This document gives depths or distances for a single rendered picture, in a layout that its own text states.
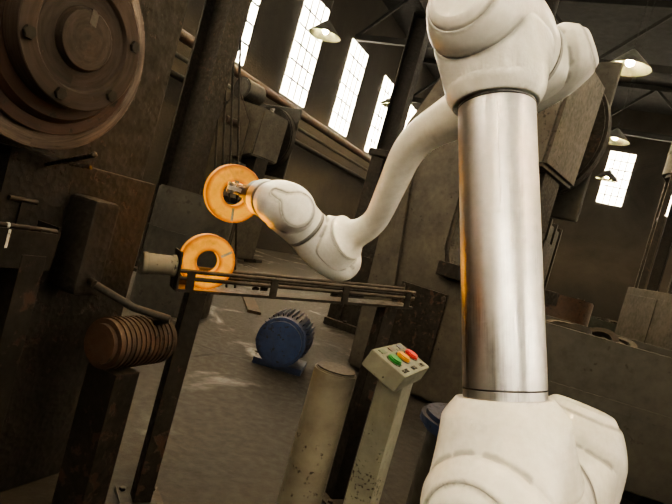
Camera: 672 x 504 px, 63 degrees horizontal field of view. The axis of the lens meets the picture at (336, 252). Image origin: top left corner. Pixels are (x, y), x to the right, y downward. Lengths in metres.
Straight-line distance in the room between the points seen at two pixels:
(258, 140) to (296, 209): 8.05
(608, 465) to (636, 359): 2.00
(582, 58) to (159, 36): 1.19
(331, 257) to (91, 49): 0.65
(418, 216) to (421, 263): 0.31
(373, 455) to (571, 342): 1.44
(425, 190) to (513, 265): 3.01
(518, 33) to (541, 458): 0.49
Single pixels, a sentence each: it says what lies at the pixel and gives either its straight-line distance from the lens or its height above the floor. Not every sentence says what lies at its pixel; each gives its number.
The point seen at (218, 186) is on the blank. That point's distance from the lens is 1.47.
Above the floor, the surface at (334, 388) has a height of 0.48.
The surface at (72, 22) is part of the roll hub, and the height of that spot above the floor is 1.13.
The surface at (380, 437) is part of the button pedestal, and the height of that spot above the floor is 0.39.
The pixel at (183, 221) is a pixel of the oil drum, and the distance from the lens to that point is 3.94.
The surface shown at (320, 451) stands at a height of 0.31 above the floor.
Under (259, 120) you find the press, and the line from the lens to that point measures 9.17.
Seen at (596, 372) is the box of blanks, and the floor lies 0.58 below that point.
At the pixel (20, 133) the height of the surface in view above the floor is 0.90.
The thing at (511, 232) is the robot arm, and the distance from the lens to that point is 0.69.
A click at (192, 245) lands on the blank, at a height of 0.74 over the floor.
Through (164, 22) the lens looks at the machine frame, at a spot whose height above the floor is 1.32.
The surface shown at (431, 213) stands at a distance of 3.61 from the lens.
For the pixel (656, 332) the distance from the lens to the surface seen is 4.70.
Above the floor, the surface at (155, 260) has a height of 0.68.
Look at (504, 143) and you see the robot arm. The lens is 0.71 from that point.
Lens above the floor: 0.88
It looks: 2 degrees down
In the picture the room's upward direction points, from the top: 16 degrees clockwise
